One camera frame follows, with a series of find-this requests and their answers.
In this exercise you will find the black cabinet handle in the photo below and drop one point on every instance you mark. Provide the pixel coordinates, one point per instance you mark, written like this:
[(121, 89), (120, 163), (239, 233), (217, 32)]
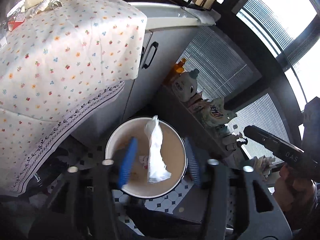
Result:
[(150, 54)]

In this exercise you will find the person's right hand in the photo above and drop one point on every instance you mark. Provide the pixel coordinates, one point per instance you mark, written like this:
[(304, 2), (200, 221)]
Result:
[(290, 189)]

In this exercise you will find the crumpled aluminium foil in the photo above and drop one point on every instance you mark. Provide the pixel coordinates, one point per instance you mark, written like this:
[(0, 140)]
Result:
[(45, 5)]

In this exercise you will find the floral white tablecloth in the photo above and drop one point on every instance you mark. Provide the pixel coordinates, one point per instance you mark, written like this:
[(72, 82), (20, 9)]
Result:
[(55, 63)]

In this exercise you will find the red white torn wrapper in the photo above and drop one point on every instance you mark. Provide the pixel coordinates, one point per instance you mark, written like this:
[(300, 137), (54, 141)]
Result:
[(16, 20)]

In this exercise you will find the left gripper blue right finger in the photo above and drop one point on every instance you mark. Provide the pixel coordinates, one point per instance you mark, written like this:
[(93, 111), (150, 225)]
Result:
[(193, 164)]

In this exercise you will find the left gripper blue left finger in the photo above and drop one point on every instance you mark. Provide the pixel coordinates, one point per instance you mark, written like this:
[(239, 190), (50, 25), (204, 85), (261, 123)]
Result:
[(127, 161)]

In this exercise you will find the white round trash bin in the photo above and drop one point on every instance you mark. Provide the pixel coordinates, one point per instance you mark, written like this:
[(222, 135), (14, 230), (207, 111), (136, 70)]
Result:
[(172, 151)]

